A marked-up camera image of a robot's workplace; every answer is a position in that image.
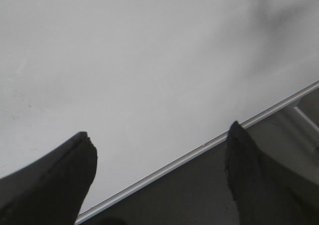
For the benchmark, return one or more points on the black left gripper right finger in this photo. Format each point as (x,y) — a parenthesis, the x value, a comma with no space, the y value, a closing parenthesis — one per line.
(265,191)

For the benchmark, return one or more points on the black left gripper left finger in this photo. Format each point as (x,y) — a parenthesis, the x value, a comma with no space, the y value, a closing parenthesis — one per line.
(51,190)

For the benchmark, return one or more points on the white whiteboard with aluminium frame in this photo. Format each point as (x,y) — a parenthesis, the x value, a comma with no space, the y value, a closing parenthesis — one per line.
(152,82)

